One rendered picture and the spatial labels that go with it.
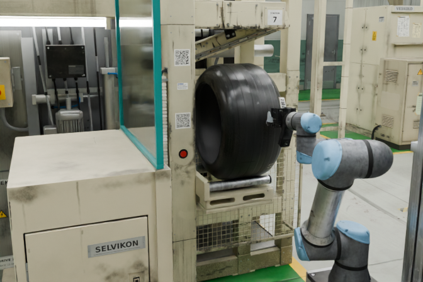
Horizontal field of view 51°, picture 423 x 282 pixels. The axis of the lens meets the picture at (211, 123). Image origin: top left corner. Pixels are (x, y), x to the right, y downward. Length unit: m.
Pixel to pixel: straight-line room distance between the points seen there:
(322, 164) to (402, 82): 5.31
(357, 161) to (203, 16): 1.29
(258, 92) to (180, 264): 0.93
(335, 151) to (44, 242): 0.81
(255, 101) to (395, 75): 4.82
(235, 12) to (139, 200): 1.44
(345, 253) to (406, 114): 5.09
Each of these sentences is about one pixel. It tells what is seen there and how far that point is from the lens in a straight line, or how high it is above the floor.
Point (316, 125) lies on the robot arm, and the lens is 1.70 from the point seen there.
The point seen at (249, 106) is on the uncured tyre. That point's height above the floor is 1.30.
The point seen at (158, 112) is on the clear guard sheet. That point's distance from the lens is 1.14.
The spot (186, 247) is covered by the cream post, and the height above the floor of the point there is 0.58.
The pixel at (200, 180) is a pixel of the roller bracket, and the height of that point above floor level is 0.94.
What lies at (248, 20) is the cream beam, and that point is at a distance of 2.44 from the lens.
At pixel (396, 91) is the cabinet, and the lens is 6.68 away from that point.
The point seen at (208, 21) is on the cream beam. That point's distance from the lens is 2.35.
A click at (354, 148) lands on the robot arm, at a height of 1.30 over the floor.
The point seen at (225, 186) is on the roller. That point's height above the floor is 0.90.
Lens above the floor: 1.62
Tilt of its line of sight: 12 degrees down
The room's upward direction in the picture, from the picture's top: straight up
